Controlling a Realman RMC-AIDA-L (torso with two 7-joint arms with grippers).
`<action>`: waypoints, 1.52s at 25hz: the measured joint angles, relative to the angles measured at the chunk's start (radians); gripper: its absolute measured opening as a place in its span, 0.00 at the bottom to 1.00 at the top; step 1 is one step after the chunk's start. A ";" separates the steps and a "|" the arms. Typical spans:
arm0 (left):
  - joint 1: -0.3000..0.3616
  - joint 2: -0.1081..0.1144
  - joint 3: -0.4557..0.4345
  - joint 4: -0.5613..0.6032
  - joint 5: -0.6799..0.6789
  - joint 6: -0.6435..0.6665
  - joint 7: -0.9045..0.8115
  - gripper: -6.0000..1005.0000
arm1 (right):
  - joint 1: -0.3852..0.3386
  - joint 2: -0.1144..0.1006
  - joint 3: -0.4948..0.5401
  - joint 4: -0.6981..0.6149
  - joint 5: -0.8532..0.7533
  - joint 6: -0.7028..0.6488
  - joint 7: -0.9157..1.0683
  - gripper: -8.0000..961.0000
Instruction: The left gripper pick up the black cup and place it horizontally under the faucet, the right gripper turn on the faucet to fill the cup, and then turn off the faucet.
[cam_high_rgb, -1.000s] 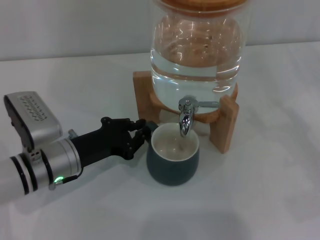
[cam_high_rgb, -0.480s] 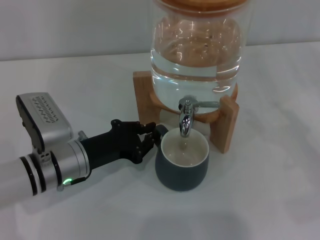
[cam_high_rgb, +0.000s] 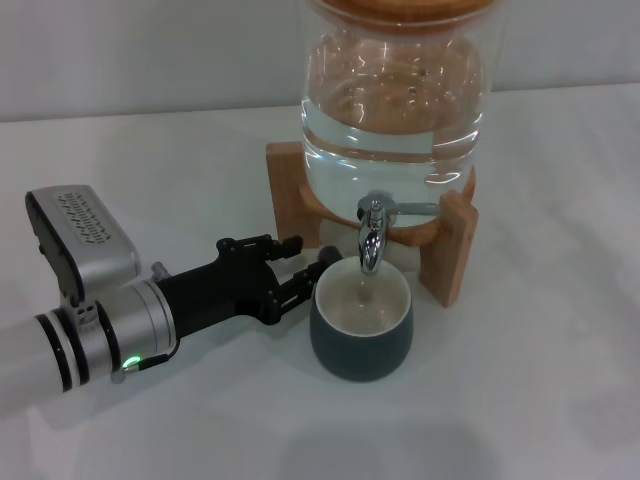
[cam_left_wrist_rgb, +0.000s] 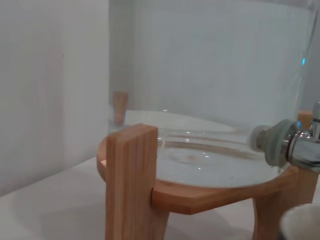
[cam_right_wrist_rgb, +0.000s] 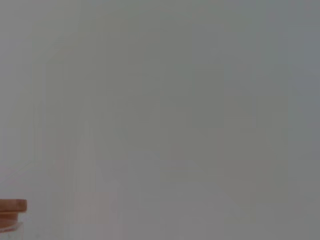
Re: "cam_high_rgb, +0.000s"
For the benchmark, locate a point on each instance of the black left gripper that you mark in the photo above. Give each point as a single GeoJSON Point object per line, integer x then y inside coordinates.
{"type": "Point", "coordinates": [225, 290]}

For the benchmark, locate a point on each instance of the dark grey ceramic mug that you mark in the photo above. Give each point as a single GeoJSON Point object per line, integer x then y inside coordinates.
{"type": "Point", "coordinates": [360, 355]}

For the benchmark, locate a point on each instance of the chrome faucet tap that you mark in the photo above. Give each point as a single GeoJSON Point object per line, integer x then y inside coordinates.
{"type": "Point", "coordinates": [371, 250]}

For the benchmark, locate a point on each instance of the wooden dispenser stand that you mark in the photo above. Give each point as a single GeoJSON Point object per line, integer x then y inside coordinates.
{"type": "Point", "coordinates": [285, 200]}

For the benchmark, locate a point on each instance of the glass water dispenser jar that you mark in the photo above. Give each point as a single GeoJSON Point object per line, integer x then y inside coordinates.
{"type": "Point", "coordinates": [390, 160]}

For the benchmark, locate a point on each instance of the wooden jar lid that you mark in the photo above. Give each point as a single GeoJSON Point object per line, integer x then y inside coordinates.
{"type": "Point", "coordinates": [400, 9]}

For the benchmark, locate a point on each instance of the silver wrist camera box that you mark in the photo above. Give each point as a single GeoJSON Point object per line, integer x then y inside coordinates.
{"type": "Point", "coordinates": [85, 235]}

